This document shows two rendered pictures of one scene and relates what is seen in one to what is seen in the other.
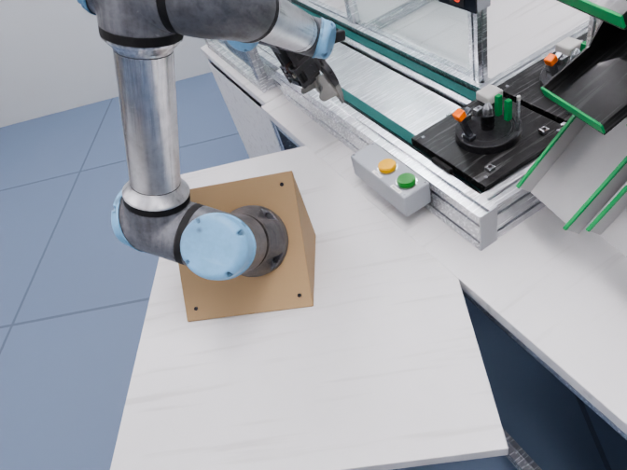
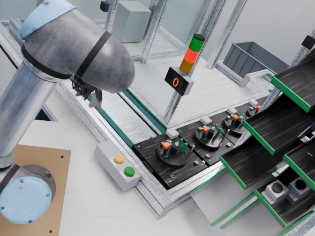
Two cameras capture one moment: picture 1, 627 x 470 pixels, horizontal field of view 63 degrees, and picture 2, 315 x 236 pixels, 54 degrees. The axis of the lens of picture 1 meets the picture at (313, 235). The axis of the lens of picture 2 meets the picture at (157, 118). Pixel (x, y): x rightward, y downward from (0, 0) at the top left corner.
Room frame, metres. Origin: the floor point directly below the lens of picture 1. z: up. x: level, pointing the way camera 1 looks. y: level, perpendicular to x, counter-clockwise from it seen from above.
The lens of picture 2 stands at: (0.18, 0.28, 1.82)
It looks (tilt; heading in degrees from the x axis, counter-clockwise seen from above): 36 degrees down; 320
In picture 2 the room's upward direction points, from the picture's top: 23 degrees clockwise
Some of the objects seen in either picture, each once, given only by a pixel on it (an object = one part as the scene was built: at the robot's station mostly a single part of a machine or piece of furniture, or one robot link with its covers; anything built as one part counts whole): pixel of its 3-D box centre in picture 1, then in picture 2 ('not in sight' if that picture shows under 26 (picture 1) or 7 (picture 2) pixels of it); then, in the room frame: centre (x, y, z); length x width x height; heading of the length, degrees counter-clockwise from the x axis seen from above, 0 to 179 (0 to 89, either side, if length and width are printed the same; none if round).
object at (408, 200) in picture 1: (389, 177); (116, 164); (0.88, -0.21, 0.93); 0.21 x 0.07 x 0.06; 16
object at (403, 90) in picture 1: (414, 103); (129, 120); (1.15, -0.38, 0.91); 0.84 x 0.28 x 0.10; 16
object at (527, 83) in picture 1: (575, 64); (211, 133); (0.92, -0.69, 1.01); 0.24 x 0.24 x 0.13; 16
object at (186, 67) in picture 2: not in sight; (186, 64); (1.07, -0.50, 1.29); 0.05 x 0.05 x 0.05
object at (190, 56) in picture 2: not in sight; (191, 54); (1.07, -0.50, 1.34); 0.05 x 0.05 x 0.05
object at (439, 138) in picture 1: (487, 137); (170, 157); (0.85, -0.44, 0.96); 0.24 x 0.24 x 0.02; 16
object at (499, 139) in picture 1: (487, 130); (171, 154); (0.85, -0.44, 0.98); 0.14 x 0.14 x 0.02
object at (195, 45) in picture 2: not in sight; (196, 43); (1.07, -0.50, 1.39); 0.05 x 0.05 x 0.05
